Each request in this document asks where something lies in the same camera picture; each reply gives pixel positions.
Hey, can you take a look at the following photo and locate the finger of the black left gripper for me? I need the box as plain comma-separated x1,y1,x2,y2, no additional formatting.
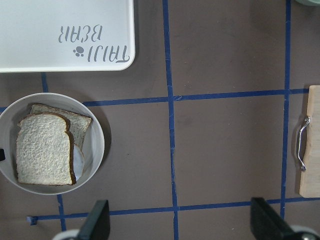
0,148,5,161

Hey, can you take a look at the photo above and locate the bread slice on plate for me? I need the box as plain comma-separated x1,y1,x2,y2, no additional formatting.
30,103,92,150

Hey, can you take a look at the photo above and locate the wooden cutting board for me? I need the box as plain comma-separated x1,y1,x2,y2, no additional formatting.
297,85,320,198

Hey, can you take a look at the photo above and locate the white bear tray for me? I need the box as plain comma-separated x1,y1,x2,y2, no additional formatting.
0,0,136,73

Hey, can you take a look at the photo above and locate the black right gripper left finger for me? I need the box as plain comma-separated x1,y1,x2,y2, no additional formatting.
76,200,110,240

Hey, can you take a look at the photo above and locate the green bowl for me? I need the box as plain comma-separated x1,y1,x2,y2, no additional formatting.
296,0,320,7

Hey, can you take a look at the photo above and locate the fried egg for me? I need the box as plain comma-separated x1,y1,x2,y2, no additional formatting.
73,144,85,181

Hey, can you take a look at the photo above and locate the bread slice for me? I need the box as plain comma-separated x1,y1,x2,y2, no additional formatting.
16,112,77,186
30,103,92,150

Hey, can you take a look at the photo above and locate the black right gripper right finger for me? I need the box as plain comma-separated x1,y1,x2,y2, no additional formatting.
250,197,295,240

